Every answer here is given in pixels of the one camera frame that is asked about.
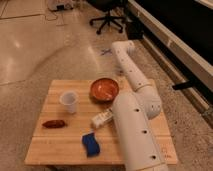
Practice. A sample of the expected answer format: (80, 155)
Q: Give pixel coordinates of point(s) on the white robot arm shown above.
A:
(132, 111)

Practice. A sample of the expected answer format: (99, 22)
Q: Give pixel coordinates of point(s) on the orange brown bowl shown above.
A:
(104, 89)

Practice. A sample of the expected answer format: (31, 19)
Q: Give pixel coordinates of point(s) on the white tube bottle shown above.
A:
(102, 118)

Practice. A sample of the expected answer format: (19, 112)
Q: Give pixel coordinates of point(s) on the blue sponge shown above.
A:
(91, 145)

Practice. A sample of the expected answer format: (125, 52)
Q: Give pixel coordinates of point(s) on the black box on floor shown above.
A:
(134, 30)

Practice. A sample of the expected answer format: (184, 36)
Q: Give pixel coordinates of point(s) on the dark red sausage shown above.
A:
(54, 124)

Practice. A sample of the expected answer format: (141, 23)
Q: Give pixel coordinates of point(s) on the black office chair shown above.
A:
(107, 6)

